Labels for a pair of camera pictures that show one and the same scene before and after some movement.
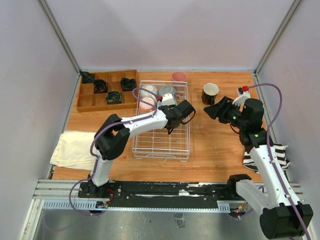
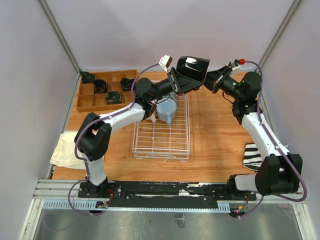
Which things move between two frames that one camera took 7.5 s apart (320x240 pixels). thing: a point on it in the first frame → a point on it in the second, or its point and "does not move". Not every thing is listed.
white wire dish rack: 158,143 does not move
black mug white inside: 209,92 → 195,68
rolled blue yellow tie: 113,97 does not move
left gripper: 171,107 → 181,83
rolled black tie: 100,86 does not move
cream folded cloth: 73,150 does not move
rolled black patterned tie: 128,84 does not move
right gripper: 220,109 → 214,79
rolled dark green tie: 87,77 does not move
